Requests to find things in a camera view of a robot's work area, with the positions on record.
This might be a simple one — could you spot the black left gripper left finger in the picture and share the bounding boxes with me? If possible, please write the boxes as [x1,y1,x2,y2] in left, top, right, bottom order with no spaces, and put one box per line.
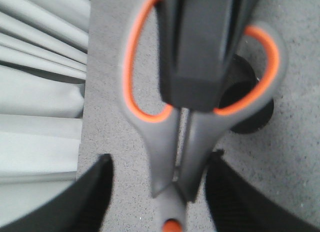
[1,154,113,231]

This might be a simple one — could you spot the light grey curtain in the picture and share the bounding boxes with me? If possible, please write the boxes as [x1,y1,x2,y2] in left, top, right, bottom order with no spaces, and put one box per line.
[0,0,91,226]

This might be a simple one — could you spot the grey orange handled scissors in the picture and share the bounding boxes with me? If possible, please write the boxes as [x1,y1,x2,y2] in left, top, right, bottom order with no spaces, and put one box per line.
[119,0,288,231]

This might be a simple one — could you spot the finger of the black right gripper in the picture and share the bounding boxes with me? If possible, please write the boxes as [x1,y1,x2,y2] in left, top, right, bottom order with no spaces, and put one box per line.
[156,0,259,112]

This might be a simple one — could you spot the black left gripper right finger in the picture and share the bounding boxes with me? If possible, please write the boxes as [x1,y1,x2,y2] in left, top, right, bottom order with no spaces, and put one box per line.
[205,149,319,231]

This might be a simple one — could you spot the black mesh pen bucket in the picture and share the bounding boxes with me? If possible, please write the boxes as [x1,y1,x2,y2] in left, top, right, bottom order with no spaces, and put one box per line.
[217,54,275,135]

